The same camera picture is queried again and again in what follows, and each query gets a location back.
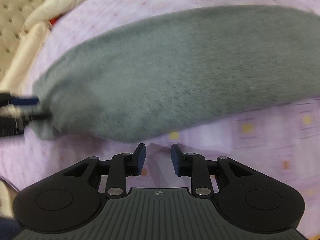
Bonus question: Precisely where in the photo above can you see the grey pants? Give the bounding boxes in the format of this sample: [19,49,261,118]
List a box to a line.
[30,5,319,142]

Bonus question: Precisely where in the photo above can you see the beige satin pillow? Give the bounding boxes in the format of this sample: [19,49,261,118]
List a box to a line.
[1,21,52,94]

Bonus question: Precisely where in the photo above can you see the purple patterned bed sheet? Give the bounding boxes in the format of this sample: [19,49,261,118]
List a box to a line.
[1,0,319,237]

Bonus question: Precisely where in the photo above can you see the red item under duvet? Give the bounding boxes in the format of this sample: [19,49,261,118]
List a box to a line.
[49,16,61,26]

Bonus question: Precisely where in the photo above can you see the beige tufted headboard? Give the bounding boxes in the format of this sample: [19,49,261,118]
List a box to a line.
[0,0,45,79]

